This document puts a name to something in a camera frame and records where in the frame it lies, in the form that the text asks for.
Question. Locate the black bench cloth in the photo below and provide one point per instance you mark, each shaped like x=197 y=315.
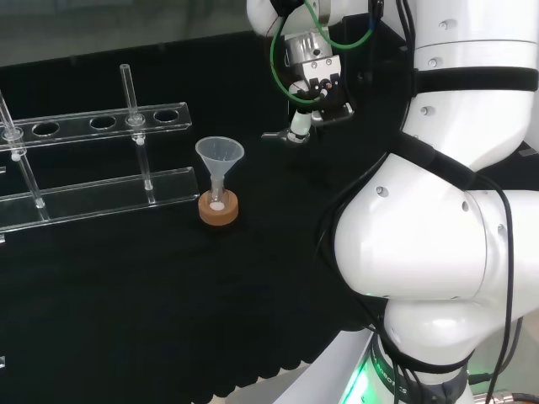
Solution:
x=126 y=294

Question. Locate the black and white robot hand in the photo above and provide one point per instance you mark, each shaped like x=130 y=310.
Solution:
x=326 y=90

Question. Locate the clear acrylic funnel stand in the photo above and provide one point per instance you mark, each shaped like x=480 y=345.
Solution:
x=84 y=202

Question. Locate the clear plastic funnel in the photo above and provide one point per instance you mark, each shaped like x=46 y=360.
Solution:
x=219 y=153

